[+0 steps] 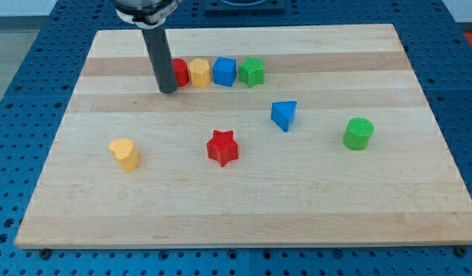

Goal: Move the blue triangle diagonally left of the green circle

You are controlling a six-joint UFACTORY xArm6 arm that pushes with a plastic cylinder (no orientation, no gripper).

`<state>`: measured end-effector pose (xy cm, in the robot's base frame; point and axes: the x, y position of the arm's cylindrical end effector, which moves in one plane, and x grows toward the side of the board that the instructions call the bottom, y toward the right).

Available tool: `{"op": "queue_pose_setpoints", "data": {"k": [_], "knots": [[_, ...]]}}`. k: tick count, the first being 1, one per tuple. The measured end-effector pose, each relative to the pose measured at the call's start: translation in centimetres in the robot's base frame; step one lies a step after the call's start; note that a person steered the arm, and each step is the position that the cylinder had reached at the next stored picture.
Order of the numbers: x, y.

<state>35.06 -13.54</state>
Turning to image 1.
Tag blue cube block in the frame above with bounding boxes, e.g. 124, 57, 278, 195
212, 57, 237, 87

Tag yellow heart block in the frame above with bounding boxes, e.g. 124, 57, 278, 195
108, 139, 139, 173

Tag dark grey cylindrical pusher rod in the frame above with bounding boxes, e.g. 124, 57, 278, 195
142, 25, 178, 94

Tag blue triangle block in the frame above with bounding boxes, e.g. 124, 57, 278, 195
270, 100, 297, 132

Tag wooden board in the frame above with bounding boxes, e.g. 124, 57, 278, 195
15, 24, 472, 249

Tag red star block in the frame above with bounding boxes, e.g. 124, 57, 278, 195
206, 130, 239, 167

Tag yellow hexagon block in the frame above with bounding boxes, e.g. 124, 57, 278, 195
188, 58, 211, 87

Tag red cylinder block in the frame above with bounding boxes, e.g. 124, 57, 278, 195
172, 58, 189, 87

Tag green star block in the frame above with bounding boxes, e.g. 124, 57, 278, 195
238, 57, 265, 87

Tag green cylinder block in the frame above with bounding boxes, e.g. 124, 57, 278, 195
343, 117, 374, 150

